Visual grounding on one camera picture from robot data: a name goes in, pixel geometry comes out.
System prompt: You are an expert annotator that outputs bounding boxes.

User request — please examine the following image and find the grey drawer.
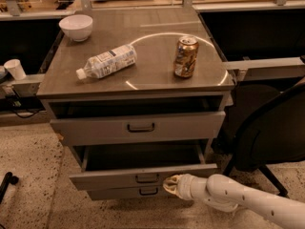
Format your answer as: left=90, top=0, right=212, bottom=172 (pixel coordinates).
left=71, top=140, right=217, bottom=191
left=88, top=186, right=169, bottom=200
left=51, top=111, right=225, bottom=146

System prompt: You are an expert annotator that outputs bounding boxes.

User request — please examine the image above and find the black office chair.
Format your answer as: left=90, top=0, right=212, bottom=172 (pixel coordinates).
left=212, top=80, right=305, bottom=197

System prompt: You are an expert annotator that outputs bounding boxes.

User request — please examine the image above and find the white paper cup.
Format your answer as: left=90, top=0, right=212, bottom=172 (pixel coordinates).
left=4, top=59, right=26, bottom=80

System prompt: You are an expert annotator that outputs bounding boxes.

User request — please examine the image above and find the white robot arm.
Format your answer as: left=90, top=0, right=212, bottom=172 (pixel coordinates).
left=163, top=174, right=305, bottom=229

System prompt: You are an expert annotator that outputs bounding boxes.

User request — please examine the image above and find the clear plastic water bottle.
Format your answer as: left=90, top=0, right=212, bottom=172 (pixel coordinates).
left=76, top=44, right=137, bottom=80

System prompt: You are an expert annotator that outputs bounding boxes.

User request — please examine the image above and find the grey top drawer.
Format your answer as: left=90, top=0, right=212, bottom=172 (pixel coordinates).
left=51, top=111, right=225, bottom=146

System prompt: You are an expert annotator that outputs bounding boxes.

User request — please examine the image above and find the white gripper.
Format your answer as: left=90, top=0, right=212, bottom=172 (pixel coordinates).
left=163, top=174, right=207, bottom=200

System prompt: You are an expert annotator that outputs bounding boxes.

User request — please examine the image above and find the white ceramic bowl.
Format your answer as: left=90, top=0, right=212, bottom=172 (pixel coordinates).
left=59, top=14, right=93, bottom=42

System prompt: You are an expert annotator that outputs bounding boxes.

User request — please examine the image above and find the black caster base at left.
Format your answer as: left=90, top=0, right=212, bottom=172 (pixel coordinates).
left=0, top=172, right=19, bottom=203

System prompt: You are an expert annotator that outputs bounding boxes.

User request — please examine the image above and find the black cable with plug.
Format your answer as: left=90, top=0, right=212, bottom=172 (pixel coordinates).
left=3, top=85, right=42, bottom=119

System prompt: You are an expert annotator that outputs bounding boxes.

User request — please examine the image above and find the gold soda can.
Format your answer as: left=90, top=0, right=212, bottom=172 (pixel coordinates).
left=173, top=35, right=199, bottom=78

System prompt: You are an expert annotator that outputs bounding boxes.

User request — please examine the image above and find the grey bottom drawer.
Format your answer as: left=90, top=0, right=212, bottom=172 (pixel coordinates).
left=88, top=186, right=169, bottom=200

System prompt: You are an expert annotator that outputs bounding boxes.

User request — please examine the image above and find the grey drawer cabinet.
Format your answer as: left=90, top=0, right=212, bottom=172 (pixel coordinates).
left=36, top=6, right=236, bottom=169

